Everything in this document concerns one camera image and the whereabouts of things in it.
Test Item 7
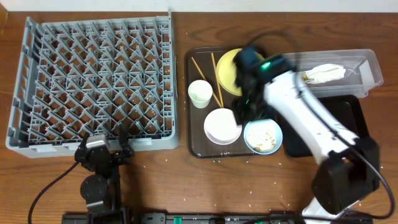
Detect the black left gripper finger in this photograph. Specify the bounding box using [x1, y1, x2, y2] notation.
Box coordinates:
[78, 133, 90, 152]
[119, 124, 135, 157]

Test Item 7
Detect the light blue bowl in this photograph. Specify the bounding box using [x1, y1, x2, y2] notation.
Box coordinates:
[243, 119, 283, 155]

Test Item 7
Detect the white plastic cup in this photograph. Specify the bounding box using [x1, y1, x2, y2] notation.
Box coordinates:
[188, 80, 213, 109]

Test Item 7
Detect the green yellow snack wrapper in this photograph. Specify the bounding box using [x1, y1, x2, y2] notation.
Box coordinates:
[302, 72, 311, 83]

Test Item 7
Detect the white paper napkin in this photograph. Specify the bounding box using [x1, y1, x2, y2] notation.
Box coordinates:
[306, 63, 346, 84]

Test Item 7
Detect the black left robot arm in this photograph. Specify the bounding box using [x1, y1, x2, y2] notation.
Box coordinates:
[75, 124, 134, 223]

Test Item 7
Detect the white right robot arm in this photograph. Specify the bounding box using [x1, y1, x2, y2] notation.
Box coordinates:
[233, 47, 386, 223]

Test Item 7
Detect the right wooden chopstick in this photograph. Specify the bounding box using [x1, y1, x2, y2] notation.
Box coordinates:
[211, 53, 224, 108]

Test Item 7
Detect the wooden chopstick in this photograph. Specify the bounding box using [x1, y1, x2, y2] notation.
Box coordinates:
[211, 53, 224, 108]
[190, 56, 223, 109]

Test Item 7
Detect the yellow plastic plate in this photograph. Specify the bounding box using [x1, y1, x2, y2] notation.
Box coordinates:
[215, 48, 265, 97]

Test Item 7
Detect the dark brown tray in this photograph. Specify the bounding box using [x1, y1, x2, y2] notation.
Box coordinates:
[185, 46, 257, 159]

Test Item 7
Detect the grey dish rack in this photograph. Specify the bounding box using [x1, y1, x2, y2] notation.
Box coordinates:
[6, 15, 179, 159]

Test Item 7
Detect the left wooden chopstick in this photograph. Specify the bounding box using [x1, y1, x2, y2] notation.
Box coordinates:
[190, 56, 223, 109]

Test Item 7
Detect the black plastic bin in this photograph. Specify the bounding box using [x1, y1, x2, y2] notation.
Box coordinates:
[277, 95, 370, 158]

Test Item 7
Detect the clear plastic bin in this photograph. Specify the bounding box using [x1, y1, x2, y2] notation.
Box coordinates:
[299, 49, 384, 98]

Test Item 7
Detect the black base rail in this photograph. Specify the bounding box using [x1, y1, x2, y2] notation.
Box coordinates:
[61, 212, 374, 224]

